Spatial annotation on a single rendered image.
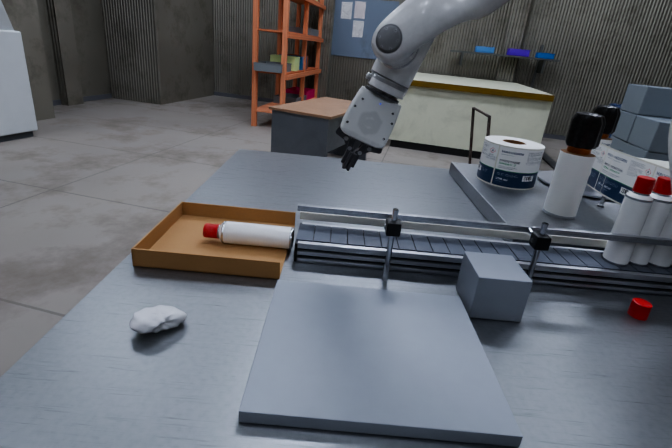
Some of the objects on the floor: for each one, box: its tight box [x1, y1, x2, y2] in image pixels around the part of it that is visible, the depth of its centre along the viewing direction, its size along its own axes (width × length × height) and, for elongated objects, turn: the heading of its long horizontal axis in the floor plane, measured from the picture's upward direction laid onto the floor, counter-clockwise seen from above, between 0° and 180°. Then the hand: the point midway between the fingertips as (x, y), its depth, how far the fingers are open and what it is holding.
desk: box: [269, 97, 367, 160], centre depth 436 cm, size 66×128×68 cm, turn 143°
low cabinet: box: [389, 72, 555, 159], centre depth 649 cm, size 206×254×95 cm
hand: (349, 159), depth 85 cm, fingers closed
